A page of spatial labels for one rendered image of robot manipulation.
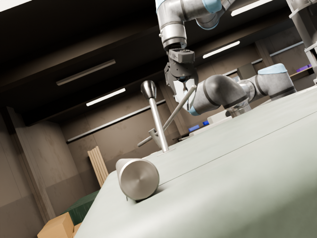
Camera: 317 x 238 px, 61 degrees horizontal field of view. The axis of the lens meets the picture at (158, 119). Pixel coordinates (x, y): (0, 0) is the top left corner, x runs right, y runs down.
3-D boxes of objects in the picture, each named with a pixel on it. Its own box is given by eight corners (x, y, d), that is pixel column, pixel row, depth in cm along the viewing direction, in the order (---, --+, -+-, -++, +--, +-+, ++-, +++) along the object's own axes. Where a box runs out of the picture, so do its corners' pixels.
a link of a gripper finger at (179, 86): (184, 113, 82) (179, 84, 84) (189, 109, 77) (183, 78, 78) (174, 114, 82) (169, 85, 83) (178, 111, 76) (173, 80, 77)
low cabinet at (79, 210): (88, 221, 730) (79, 198, 735) (140, 198, 743) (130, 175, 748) (70, 244, 557) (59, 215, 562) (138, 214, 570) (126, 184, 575)
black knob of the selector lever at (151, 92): (163, 96, 54) (154, 75, 54) (148, 102, 53) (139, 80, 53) (160, 100, 58) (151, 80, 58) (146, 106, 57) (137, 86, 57)
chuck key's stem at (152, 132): (167, 163, 83) (146, 132, 83) (171, 159, 84) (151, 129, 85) (171, 161, 81) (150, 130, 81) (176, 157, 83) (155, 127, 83)
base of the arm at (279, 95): (295, 106, 136) (286, 88, 136) (313, 100, 121) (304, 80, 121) (269, 117, 134) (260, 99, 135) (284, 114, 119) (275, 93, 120)
